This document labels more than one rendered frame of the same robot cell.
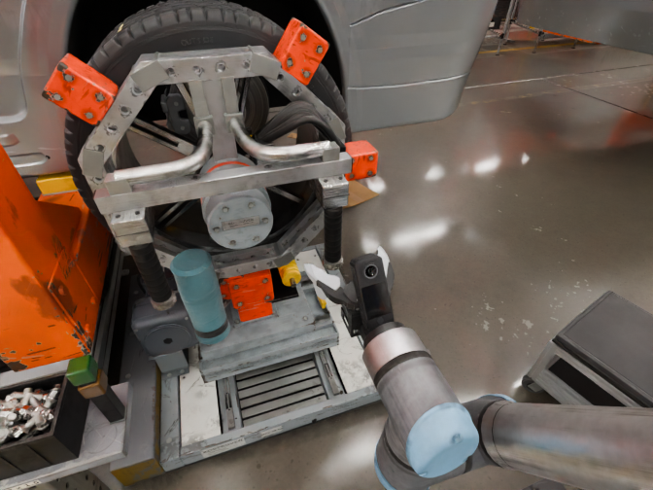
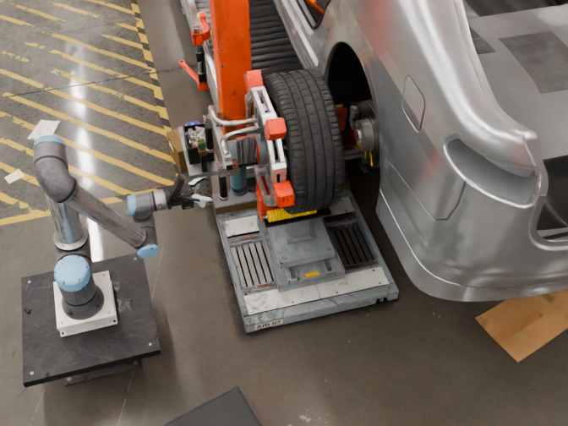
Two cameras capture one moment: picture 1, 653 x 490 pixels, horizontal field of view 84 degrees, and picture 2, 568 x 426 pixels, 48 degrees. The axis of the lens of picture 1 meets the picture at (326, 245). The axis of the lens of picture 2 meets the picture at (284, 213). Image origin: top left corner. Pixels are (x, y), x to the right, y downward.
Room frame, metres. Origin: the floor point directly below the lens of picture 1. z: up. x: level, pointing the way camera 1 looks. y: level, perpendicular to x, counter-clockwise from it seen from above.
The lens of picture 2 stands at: (0.97, -2.05, 2.84)
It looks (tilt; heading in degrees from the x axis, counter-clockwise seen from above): 47 degrees down; 93
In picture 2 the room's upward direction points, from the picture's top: straight up
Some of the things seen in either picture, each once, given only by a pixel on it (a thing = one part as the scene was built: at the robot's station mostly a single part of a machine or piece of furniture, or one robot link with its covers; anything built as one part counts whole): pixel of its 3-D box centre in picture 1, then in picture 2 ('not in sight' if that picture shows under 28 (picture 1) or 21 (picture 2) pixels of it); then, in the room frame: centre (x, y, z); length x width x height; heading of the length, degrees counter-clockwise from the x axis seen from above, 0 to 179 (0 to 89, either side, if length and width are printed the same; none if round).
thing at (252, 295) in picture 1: (249, 281); (273, 201); (0.78, 0.24, 0.48); 0.16 x 0.12 x 0.17; 18
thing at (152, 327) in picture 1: (173, 305); not in sight; (0.88, 0.56, 0.26); 0.42 x 0.18 x 0.35; 18
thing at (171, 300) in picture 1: (152, 272); (209, 138); (0.46, 0.31, 0.83); 0.04 x 0.04 x 0.16
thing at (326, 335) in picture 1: (263, 319); (298, 245); (0.91, 0.25, 0.13); 0.50 x 0.36 x 0.10; 108
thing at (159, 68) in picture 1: (230, 181); (264, 148); (0.74, 0.22, 0.85); 0.54 x 0.07 x 0.54; 108
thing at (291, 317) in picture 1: (249, 288); (297, 218); (0.90, 0.28, 0.32); 0.40 x 0.30 x 0.28; 108
